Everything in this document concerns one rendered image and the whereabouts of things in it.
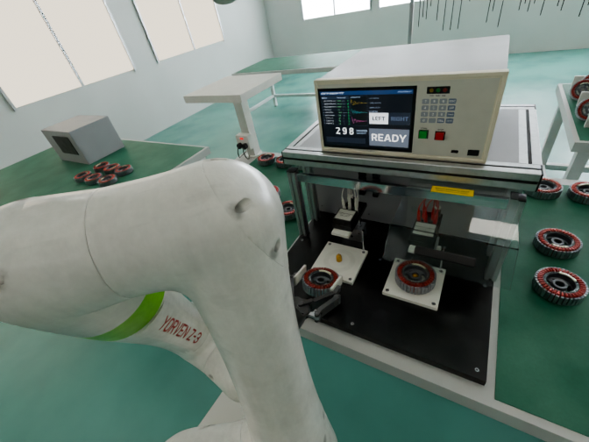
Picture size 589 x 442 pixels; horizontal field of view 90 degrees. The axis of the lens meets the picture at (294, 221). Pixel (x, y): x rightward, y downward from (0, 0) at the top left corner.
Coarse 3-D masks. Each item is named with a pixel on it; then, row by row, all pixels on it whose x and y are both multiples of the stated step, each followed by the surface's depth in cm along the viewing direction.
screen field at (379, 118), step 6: (372, 114) 77; (378, 114) 76; (384, 114) 75; (390, 114) 74; (396, 114) 74; (402, 114) 73; (408, 114) 72; (372, 120) 78; (378, 120) 77; (384, 120) 76; (390, 120) 75; (396, 120) 75; (402, 120) 74; (408, 120) 73
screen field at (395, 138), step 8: (376, 128) 78; (376, 136) 80; (384, 136) 79; (392, 136) 78; (400, 136) 77; (408, 136) 75; (376, 144) 81; (384, 144) 80; (392, 144) 79; (400, 144) 78
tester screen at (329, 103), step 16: (320, 96) 81; (336, 96) 79; (352, 96) 76; (368, 96) 74; (384, 96) 72; (400, 96) 71; (336, 112) 81; (352, 112) 79; (368, 112) 77; (384, 112) 75; (400, 112) 73; (368, 128) 79; (384, 128) 77; (400, 128) 75; (336, 144) 87; (352, 144) 85; (368, 144) 82
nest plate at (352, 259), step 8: (328, 248) 105; (336, 248) 104; (344, 248) 103; (352, 248) 102; (320, 256) 102; (328, 256) 102; (344, 256) 100; (352, 256) 100; (360, 256) 99; (320, 264) 99; (328, 264) 99; (336, 264) 98; (344, 264) 97; (352, 264) 97; (360, 264) 96; (344, 272) 95; (352, 272) 94; (344, 280) 92; (352, 280) 92
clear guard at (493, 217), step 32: (416, 192) 74; (480, 192) 70; (512, 192) 68; (416, 224) 65; (448, 224) 64; (480, 224) 62; (512, 224) 61; (384, 256) 66; (416, 256) 63; (480, 256) 58; (512, 256) 56
